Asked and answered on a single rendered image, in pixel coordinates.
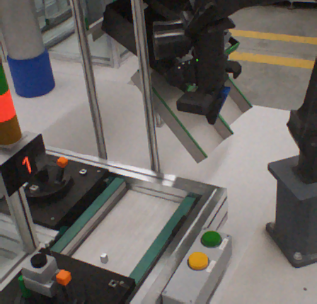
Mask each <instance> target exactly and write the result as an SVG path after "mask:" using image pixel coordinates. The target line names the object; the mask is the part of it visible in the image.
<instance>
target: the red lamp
mask: <svg viewBox="0 0 317 304"><path fill-rule="evenodd" d="M15 114H16V109H15V106H14V103H13V99H12V95H11V92H10V89H9V91H8V92H6V93H5V94H4V95H1V96H0V122H4V121H7V120H10V119H12V118H13V117H14V116H15Z"/></svg>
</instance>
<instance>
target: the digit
mask: <svg viewBox="0 0 317 304"><path fill-rule="evenodd" d="M15 161H16V165H17V167H18V172H19V177H20V180H21V183H24V182H25V181H26V180H27V179H28V178H30V177H31V176H32V175H33V174H34V173H35V172H36V171H37V167H36V164H35V159H34V156H33V151H32V148H31V146H29V147H28V148H27V149H25V150H24V151H23V152H22V153H21V154H20V155H18V156H17V157H16V158H15Z"/></svg>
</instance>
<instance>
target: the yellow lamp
mask: <svg viewBox="0 0 317 304"><path fill-rule="evenodd" d="M21 137H22V135H21V127H20V124H19V121H18V116H17V113H16V114H15V116H14V117H13V118H12V119H10V120H7V121H4V122H0V145H10V144H13V143H15V142H18V141H19V140H20V139H21Z"/></svg>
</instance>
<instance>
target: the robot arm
mask: <svg viewBox="0 0 317 304"><path fill-rule="evenodd" d="M281 1H288V0H189V1H188V2H187V4H186V5H185V7H184V9H183V10H182V12H181V13H180V17H181V19H178V20H172V21H153V22H152V26H153V28H152V32H153V35H152V36H151V38H152V43H153V51H154V58H155V60H163V59H169V58H175V57H185V56H186V55H188V50H190V49H191V43H190V34H191V33H192V37H193V50H194V57H193V58H192V59H189V60H186V61H183V62H179V63H177V64H176V65H174V66H173V67H172V68H170V69H169V70H168V71H167V75H166V76H167V80H166V81H167V82H168V83H169V84H170V85H171V86H174V87H178V86H179V85H182V84H186V83H189V82H190V85H191V86H198V89H197V90H196V91H195V92H189V91H186V92H185V93H184V94H183V95H182V96H181V97H180V98H179V99H178V100H177V101H176V105H177V109H178V110H179V111H183V112H187V113H194V114H198V115H203V116H206V118H207V121H208V123H209V124H210V125H214V124H215V123H216V121H217V118H218V116H219V114H220V111H221V109H222V107H223V105H224V103H225V99H226V97H227V96H228V94H229V92H230V90H231V88H230V87H227V86H225V85H224V84H225V82H226V81H227V79H228V78H229V74H228V73H233V78H234V79H236V78H237V77H238V76H239V74H240V73H241V65H240V64H239V63H238V62H237V61H232V60H228V58H229V54H225V39H224V30H227V29H233V28H235V27H236V24H235V23H234V22H233V20H232V18H229V16H230V15H232V14H234V13H235V12H237V11H239V10H240V9H244V8H246V7H250V6H258V5H263V4H271V3H276V2H281ZM315 1H316V2H317V0H315ZM286 126H287V127H288V131H289V134H290V135H291V137H292V138H293V140H294V141H295V143H296V145H297V147H298V148H299V165H297V166H294V167H292V170H293V171H294V172H295V173H296V174H297V175H298V176H299V178H300V179H301V180H302V181H303V182H304V183H305V184H307V185H309V184H313V183H316V182H317V55H316V59H315V62H314V65H313V69H312V73H311V77H310V80H309V85H308V88H307V90H306V95H305V97H304V102H303V104H302V106H301V107H300V108H299V109H298V110H293V109H291V110H290V114H289V120H288V122H287V124H286Z"/></svg>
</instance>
